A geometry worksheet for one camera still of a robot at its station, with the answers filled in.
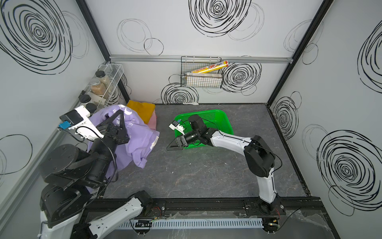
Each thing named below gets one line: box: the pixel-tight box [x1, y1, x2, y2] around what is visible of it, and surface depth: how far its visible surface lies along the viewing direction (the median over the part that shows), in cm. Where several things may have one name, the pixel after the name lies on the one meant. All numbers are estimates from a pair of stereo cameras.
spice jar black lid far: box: [95, 70, 111, 88], surface depth 75 cm
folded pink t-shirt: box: [147, 110, 157, 130], surface depth 107 cm
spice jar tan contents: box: [90, 83, 107, 96], surface depth 72 cm
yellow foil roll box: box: [191, 60, 229, 74], surface depth 91 cm
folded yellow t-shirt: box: [126, 99, 156, 124], surface depth 108 cm
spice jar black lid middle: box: [78, 94, 92, 104], surface depth 65 cm
